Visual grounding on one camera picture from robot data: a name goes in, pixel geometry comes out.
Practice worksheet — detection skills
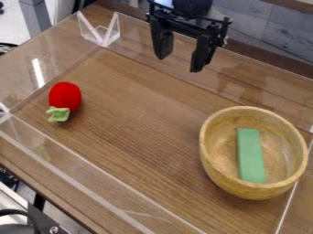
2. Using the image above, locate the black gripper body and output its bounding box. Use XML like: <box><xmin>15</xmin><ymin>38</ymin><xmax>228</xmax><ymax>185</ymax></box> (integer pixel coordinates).
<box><xmin>147</xmin><ymin>0</ymin><xmax>232</xmax><ymax>41</ymax></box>

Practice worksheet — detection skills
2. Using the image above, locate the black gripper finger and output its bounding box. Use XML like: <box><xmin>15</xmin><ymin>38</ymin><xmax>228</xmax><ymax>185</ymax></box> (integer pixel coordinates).
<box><xmin>189</xmin><ymin>34</ymin><xmax>219</xmax><ymax>72</ymax></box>
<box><xmin>149</xmin><ymin>18</ymin><xmax>173</xmax><ymax>59</ymax></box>

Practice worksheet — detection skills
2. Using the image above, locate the green stick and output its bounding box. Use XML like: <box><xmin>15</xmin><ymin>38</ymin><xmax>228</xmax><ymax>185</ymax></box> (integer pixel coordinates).
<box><xmin>235</xmin><ymin>128</ymin><xmax>264</xmax><ymax>184</ymax></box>

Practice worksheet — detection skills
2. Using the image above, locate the light wooden bowl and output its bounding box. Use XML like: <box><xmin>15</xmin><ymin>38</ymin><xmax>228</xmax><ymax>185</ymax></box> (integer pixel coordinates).
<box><xmin>199</xmin><ymin>106</ymin><xmax>307</xmax><ymax>200</ymax></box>

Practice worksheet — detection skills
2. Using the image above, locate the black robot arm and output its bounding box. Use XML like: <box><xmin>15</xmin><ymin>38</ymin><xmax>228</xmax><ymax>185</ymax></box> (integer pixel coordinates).
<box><xmin>147</xmin><ymin>0</ymin><xmax>232</xmax><ymax>72</ymax></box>

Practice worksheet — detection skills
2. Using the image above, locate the red plush strawberry toy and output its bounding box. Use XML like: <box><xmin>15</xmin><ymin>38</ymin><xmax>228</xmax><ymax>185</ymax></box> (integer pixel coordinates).
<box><xmin>45</xmin><ymin>81</ymin><xmax>81</xmax><ymax>122</ymax></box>

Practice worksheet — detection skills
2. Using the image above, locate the clear acrylic tray enclosure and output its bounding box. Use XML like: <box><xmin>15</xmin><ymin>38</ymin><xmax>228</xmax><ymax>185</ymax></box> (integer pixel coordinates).
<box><xmin>0</xmin><ymin>7</ymin><xmax>313</xmax><ymax>234</ymax></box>

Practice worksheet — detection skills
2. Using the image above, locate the black clamp with cable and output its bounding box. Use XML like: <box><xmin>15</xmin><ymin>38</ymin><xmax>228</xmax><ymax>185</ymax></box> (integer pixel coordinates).
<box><xmin>0</xmin><ymin>206</ymin><xmax>72</xmax><ymax>234</ymax></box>

